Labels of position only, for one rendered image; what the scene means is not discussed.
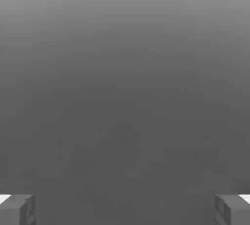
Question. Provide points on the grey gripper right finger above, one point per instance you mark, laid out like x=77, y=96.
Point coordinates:
x=234, y=212

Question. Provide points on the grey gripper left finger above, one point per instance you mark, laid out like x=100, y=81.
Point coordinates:
x=15, y=211

